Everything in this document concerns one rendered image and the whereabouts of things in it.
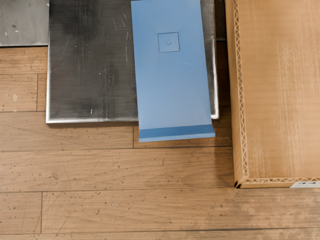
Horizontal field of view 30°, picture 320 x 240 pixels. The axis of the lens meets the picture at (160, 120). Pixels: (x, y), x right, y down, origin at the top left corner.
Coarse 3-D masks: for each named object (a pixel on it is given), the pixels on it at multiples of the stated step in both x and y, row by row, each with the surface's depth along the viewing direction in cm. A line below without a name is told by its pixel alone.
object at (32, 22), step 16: (0, 0) 64; (16, 0) 64; (32, 0) 64; (48, 0) 64; (224, 0) 63; (0, 16) 63; (16, 16) 63; (32, 16) 63; (48, 16) 63; (224, 16) 63; (0, 32) 63; (16, 32) 63; (32, 32) 63; (224, 32) 62
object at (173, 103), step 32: (160, 0) 61; (192, 0) 61; (160, 32) 60; (192, 32) 60; (160, 64) 59; (192, 64) 59; (160, 96) 58; (192, 96) 58; (160, 128) 57; (192, 128) 56
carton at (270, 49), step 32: (256, 0) 63; (288, 0) 63; (256, 32) 62; (288, 32) 62; (256, 64) 61; (288, 64) 61; (256, 96) 60; (288, 96) 60; (256, 128) 59; (288, 128) 59; (256, 160) 58; (288, 160) 58
